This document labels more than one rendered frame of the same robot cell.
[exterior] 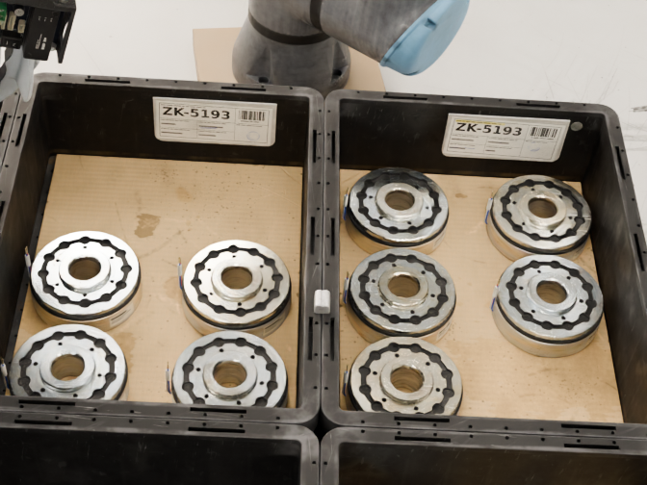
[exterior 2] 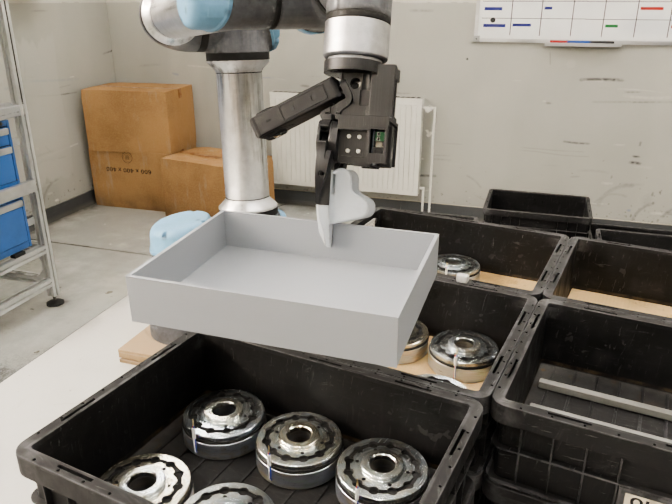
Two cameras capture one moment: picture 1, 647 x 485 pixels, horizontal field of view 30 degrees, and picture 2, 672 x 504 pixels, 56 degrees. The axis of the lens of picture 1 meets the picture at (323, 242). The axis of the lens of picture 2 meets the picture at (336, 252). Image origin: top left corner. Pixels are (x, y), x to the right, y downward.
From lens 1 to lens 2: 103 cm
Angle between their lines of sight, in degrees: 53
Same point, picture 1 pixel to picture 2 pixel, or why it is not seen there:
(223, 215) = not seen: hidden behind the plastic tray
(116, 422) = (521, 346)
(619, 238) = (445, 230)
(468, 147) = not seen: hidden behind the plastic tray
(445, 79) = not seen: hidden behind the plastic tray
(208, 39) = (134, 346)
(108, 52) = (83, 395)
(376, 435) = (551, 286)
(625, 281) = (468, 237)
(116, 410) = (511, 344)
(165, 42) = (104, 371)
